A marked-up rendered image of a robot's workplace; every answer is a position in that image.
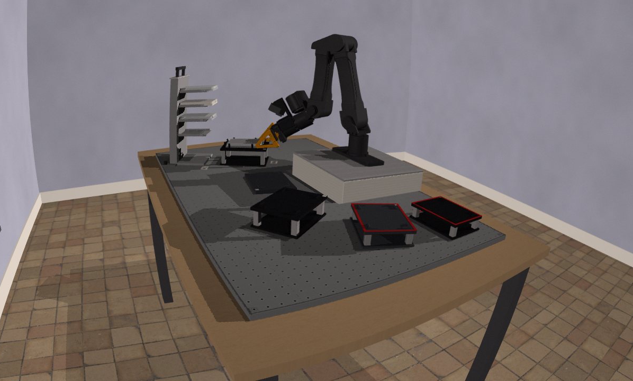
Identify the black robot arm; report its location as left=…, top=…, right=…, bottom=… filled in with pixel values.
left=268, top=34, right=384, bottom=167

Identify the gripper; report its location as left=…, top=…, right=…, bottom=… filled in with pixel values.
left=255, top=122, right=300, bottom=149

